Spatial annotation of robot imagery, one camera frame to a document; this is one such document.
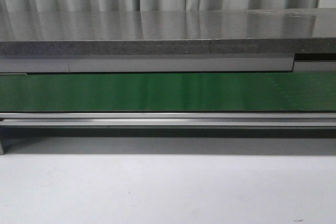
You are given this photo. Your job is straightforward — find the green conveyor belt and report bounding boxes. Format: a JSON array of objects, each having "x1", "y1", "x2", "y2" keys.
[{"x1": 1, "y1": 72, "x2": 335, "y2": 112}]

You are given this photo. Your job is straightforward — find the grey stone countertop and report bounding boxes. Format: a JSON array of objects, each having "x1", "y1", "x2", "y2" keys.
[{"x1": 0, "y1": 7, "x2": 336, "y2": 73}]

